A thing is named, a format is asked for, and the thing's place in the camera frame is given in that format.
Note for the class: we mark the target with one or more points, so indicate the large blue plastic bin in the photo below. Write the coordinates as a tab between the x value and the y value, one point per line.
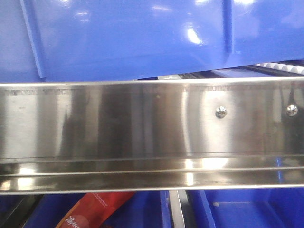
97	40

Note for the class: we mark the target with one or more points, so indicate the lower left blue bin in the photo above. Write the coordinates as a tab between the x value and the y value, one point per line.
146	209

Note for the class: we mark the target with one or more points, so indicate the lower right blue bin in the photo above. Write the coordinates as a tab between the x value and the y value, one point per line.
248	208

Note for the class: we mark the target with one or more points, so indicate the white conveyor rollers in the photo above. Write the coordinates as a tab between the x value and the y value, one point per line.
282	67

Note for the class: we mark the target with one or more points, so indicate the red printed package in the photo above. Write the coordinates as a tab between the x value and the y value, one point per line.
93	209

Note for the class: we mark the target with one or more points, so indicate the stainless steel conveyor side rail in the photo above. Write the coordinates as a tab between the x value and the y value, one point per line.
151	135

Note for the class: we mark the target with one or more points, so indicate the left rail screw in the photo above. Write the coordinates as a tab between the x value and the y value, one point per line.
221	112

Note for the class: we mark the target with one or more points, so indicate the rail screw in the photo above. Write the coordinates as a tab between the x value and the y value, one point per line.
221	112
292	110

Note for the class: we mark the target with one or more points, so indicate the right rail screw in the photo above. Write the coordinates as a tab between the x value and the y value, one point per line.
292	110

